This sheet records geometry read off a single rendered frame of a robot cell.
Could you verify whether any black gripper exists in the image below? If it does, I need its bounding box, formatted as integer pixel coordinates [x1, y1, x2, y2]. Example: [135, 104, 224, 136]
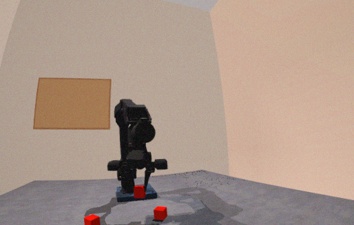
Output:
[107, 143, 168, 192]

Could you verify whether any red cube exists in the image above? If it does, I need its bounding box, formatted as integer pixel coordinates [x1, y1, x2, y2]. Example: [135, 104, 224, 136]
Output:
[84, 214, 100, 225]
[134, 185, 145, 198]
[153, 206, 168, 220]

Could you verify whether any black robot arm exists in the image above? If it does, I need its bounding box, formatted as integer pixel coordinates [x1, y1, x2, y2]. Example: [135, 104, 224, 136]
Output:
[114, 99, 155, 194]

